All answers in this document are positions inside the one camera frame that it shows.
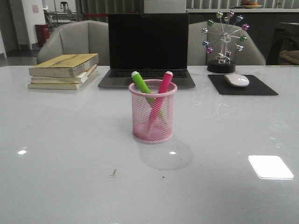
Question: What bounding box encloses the grey armchair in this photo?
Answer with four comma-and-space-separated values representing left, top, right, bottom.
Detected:
36, 20, 110, 66
187, 21, 266, 65

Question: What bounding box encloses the dark grey open laptop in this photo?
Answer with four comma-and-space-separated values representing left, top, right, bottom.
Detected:
98, 13, 195, 89

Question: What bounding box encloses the pink mesh pen holder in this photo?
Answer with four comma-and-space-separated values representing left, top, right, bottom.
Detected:
128, 79, 177, 143

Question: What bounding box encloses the dark side table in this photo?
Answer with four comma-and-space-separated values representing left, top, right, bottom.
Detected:
266, 22, 299, 65

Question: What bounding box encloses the ferris wheel desk ornament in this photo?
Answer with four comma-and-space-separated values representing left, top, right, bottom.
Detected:
201, 10, 250, 73

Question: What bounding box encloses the middle white book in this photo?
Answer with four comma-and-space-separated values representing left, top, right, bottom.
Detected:
31, 65, 97, 84

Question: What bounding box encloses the white computer mouse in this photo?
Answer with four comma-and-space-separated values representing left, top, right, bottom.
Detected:
224, 74, 249, 87

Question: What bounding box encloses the left grey armchair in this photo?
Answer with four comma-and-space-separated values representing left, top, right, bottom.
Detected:
36, 20, 110, 66

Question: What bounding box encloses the red trash bin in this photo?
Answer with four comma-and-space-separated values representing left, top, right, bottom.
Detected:
35, 24, 50, 47

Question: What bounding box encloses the fruit bowl on counter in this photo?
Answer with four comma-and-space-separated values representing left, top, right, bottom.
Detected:
240, 0, 262, 9

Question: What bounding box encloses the green highlighter pen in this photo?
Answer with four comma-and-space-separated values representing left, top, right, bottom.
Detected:
131, 71, 167, 122

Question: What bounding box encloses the bottom pale book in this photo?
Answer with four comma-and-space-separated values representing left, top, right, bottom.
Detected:
27, 74, 93, 90

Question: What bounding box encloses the top yellow book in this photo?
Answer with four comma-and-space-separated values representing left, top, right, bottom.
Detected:
29, 53, 99, 77

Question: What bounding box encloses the black mouse pad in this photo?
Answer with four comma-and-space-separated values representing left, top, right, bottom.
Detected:
208, 74, 278, 96

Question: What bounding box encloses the right grey armchair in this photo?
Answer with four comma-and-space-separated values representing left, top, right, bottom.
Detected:
187, 21, 266, 65

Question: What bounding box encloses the pink highlighter pen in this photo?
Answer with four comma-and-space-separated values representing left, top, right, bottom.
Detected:
147, 71, 173, 132

